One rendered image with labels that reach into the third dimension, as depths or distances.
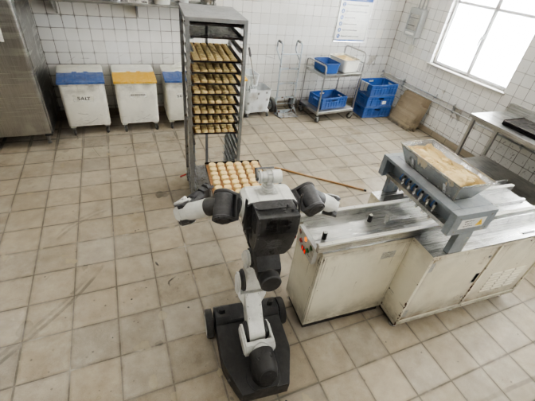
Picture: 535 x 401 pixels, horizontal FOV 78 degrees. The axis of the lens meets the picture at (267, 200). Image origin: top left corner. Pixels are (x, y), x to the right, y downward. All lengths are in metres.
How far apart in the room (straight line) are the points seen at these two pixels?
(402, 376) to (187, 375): 1.47
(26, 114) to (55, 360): 3.05
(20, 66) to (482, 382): 5.17
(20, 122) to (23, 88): 0.42
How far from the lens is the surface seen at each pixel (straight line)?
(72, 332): 2.85
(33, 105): 4.86
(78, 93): 5.02
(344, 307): 2.70
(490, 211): 2.38
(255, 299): 2.24
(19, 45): 4.66
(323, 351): 2.68
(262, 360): 2.16
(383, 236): 2.26
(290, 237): 1.59
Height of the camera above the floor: 2.27
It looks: 37 degrees down
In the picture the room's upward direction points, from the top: 8 degrees clockwise
